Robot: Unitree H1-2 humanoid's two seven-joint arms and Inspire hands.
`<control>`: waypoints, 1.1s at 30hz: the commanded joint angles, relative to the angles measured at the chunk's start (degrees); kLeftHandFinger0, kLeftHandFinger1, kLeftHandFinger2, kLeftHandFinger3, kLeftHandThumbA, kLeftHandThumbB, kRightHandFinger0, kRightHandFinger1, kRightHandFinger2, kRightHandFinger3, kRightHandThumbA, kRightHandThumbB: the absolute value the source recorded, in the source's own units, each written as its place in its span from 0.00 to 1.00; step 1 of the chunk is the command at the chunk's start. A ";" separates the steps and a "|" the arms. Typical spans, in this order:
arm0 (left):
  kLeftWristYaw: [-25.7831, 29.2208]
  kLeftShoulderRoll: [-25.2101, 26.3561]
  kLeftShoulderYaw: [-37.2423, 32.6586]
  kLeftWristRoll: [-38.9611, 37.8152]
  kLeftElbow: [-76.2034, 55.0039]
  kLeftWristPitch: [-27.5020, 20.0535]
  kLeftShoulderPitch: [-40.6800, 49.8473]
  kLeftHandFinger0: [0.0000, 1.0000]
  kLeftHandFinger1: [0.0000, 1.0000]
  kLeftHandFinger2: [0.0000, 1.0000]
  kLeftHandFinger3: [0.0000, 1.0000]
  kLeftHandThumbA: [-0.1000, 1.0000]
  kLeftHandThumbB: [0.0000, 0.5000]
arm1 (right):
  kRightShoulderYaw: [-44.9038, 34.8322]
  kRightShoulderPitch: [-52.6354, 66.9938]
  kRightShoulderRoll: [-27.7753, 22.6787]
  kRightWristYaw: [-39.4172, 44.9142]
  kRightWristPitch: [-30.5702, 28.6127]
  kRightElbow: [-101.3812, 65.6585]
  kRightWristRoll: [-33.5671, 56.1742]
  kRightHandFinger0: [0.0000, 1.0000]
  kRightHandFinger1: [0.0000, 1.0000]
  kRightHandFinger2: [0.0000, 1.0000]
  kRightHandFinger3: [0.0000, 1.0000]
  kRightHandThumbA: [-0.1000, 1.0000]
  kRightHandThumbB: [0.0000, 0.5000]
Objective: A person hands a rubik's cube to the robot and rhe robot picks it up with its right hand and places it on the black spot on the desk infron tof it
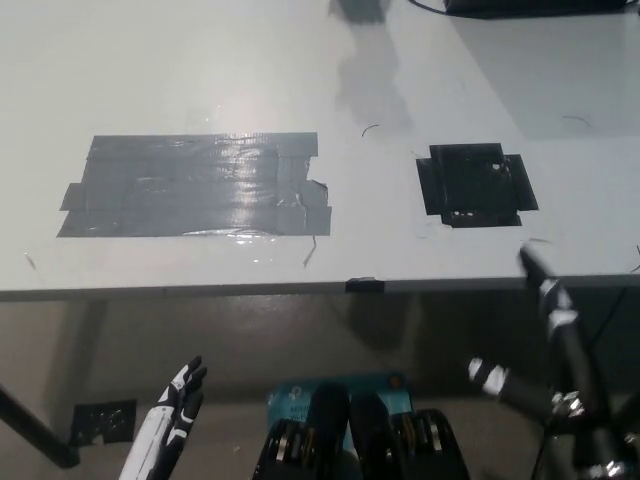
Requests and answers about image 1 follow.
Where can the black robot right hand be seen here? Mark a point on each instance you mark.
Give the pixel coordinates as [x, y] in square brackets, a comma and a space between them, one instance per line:
[575, 360]

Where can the small black tape strip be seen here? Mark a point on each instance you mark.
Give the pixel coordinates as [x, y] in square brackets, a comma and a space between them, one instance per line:
[365, 285]

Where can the black flat device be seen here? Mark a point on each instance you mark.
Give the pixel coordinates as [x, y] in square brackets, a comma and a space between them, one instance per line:
[535, 5]

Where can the black slanted table leg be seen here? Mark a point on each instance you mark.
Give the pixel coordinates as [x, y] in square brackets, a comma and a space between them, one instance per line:
[35, 430]

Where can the black tape square patch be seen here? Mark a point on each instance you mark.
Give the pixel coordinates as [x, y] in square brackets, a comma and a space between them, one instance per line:
[475, 185]

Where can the grey duct tape patch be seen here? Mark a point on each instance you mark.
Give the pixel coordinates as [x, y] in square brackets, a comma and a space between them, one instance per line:
[200, 190]

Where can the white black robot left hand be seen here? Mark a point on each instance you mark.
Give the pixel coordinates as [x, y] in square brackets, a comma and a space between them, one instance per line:
[167, 425]

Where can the teal printed cardboard box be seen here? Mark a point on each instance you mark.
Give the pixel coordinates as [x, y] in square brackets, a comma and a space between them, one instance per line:
[295, 400]

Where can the grey table leg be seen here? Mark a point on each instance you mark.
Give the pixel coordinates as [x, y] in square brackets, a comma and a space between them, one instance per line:
[89, 345]

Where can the black tape floor patch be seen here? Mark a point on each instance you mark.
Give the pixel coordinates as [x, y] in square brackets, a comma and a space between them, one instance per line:
[102, 420]

